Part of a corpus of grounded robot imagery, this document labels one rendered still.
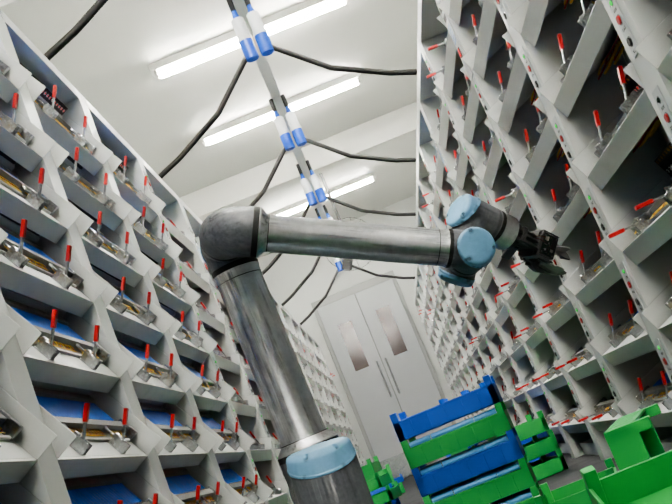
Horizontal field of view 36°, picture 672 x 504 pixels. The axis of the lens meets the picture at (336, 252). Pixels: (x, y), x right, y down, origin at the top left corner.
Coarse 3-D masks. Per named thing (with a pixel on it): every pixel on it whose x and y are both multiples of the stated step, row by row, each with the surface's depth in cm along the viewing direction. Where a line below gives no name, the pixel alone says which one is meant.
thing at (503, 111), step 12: (504, 36) 256; (516, 60) 261; (516, 72) 268; (516, 84) 275; (528, 84) 297; (504, 96) 297; (516, 96) 282; (528, 96) 312; (492, 108) 316; (504, 108) 298; (516, 108) 291; (504, 120) 307
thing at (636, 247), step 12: (660, 192) 237; (636, 216) 236; (660, 216) 198; (624, 228) 236; (648, 228) 209; (660, 228) 203; (612, 240) 235; (624, 240) 235; (636, 240) 220; (648, 240) 214; (660, 240) 209; (624, 252) 234; (636, 252) 227; (648, 252) 220; (636, 264) 233
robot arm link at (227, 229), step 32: (224, 224) 229; (256, 224) 227; (288, 224) 230; (320, 224) 231; (352, 224) 232; (384, 224) 235; (224, 256) 233; (256, 256) 231; (320, 256) 234; (352, 256) 233; (384, 256) 232; (416, 256) 233; (448, 256) 233; (480, 256) 232
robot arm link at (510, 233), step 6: (504, 210) 257; (510, 216) 254; (510, 222) 253; (516, 222) 254; (510, 228) 252; (516, 228) 253; (504, 234) 252; (510, 234) 253; (516, 234) 253; (498, 240) 253; (504, 240) 253; (510, 240) 253; (498, 246) 255; (504, 246) 254
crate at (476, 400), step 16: (464, 400) 284; (480, 400) 283; (496, 400) 282; (400, 416) 304; (416, 416) 286; (432, 416) 285; (448, 416) 284; (464, 416) 298; (400, 432) 286; (416, 432) 285
